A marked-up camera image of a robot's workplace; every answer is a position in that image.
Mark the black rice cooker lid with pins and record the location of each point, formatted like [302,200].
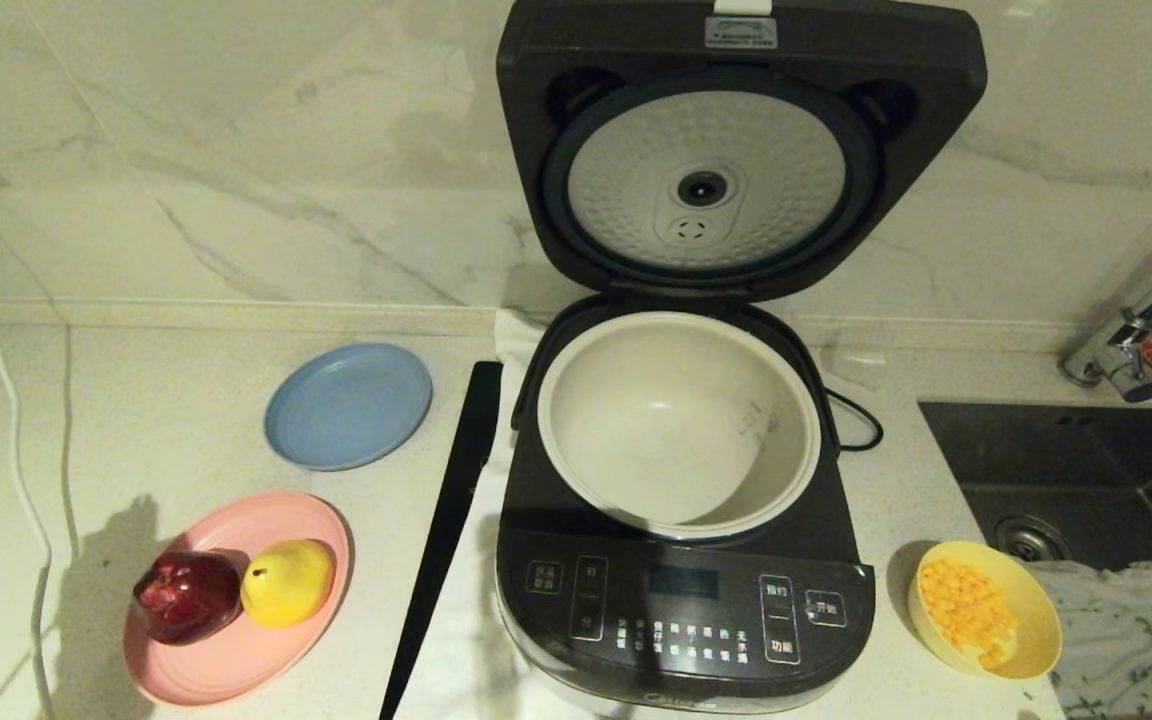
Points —
[706,240]

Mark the yellow corn kernels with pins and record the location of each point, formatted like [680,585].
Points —
[966,610]

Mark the yellow bowl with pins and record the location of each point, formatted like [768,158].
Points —
[1036,620]

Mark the white inner pot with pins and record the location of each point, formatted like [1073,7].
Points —
[676,420]

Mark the black rice cooker base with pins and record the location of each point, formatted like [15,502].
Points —
[686,600]

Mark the long black flat strip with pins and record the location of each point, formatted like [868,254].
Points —
[446,530]

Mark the blue plate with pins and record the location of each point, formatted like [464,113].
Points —
[348,405]

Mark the clear plastic cup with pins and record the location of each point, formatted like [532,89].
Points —
[856,367]

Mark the yellow pear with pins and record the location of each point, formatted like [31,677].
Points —
[288,583]

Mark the pink plate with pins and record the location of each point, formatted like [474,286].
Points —
[236,665]

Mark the red apple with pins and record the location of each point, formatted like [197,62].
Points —
[186,598]

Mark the dark sink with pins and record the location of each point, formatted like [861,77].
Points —
[1066,450]

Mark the chrome faucet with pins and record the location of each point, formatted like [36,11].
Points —
[1126,360]

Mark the white green patterned cloth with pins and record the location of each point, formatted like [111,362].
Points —
[1126,640]

